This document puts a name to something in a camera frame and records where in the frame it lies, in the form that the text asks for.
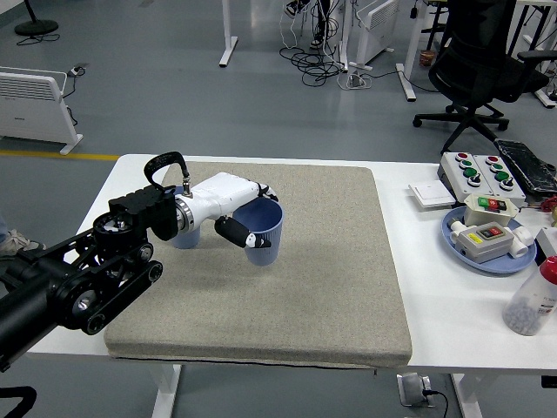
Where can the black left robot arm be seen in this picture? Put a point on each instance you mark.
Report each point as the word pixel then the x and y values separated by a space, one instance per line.
pixel 87 270

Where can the blue plastic plate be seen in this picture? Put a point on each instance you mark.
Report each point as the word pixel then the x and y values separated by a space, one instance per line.
pixel 500 265

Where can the black fan stand base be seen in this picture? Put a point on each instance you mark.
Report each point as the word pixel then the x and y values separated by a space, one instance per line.
pixel 37 27

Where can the white three-button control box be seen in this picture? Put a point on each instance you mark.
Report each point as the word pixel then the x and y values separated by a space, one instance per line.
pixel 457 174
pixel 513 187

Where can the blue ribbed plastic cup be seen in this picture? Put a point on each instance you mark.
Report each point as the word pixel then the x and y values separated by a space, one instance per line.
pixel 265 257
pixel 187 240

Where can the small brown can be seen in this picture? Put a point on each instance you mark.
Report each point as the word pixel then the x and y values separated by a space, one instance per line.
pixel 427 58

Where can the white desk leg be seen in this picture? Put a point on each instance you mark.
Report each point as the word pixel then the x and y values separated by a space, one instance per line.
pixel 228 39
pixel 407 74

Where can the person's leg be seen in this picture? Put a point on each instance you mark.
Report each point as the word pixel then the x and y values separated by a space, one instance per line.
pixel 17 242

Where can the grey push-button switch box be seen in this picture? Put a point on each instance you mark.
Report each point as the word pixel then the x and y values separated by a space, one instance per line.
pixel 483 246

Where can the black wrapped keyboard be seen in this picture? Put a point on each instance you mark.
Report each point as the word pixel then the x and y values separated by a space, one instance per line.
pixel 528 167

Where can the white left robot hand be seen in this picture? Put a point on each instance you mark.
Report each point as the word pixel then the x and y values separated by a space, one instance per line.
pixel 222 193

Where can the cream switch box coloured buttons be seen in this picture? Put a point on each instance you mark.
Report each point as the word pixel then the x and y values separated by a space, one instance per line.
pixel 481 213

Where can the grey-brown foam mat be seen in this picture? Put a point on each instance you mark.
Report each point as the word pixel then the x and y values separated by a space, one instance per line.
pixel 304 283

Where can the seated person's legs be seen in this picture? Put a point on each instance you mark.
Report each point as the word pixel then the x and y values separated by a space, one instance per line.
pixel 320 22

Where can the white power strip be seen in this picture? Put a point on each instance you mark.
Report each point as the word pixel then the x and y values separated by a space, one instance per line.
pixel 357 81

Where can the silver floor socket box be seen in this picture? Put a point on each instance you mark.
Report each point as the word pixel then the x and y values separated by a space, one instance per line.
pixel 411 389

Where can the white wall switch plate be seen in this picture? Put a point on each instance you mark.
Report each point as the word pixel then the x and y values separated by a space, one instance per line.
pixel 431 196

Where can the black office chair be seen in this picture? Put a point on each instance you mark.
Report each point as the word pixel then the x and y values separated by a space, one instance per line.
pixel 478 65

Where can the small white panel heater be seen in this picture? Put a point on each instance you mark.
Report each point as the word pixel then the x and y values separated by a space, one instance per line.
pixel 378 26

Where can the large white panel heater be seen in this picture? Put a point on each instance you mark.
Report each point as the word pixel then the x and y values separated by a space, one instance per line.
pixel 30 113

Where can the clear bottle with red cap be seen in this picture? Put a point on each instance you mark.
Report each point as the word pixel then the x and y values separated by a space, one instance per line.
pixel 531 300

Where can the white table leg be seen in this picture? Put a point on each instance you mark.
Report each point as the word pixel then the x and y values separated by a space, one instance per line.
pixel 167 392
pixel 467 396

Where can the grey floor outlet plug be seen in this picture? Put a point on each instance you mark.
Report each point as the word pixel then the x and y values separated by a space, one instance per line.
pixel 79 69

